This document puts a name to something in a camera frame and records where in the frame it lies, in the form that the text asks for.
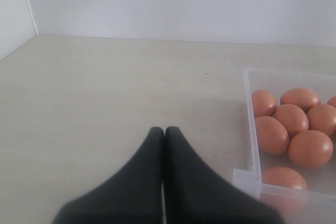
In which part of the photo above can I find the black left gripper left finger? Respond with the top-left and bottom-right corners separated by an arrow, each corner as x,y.
53,127 -> 164,223

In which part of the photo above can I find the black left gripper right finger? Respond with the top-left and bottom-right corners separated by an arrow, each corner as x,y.
163,126 -> 284,223

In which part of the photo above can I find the brown egg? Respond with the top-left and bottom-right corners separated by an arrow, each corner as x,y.
288,130 -> 333,168
255,116 -> 289,155
251,90 -> 277,118
274,104 -> 309,138
307,104 -> 335,136
280,88 -> 321,112
327,95 -> 336,108

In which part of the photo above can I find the brown egg front left corner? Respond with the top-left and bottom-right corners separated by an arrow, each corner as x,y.
259,167 -> 308,217

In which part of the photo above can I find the clear plastic tray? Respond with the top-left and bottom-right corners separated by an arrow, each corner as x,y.
233,69 -> 335,223

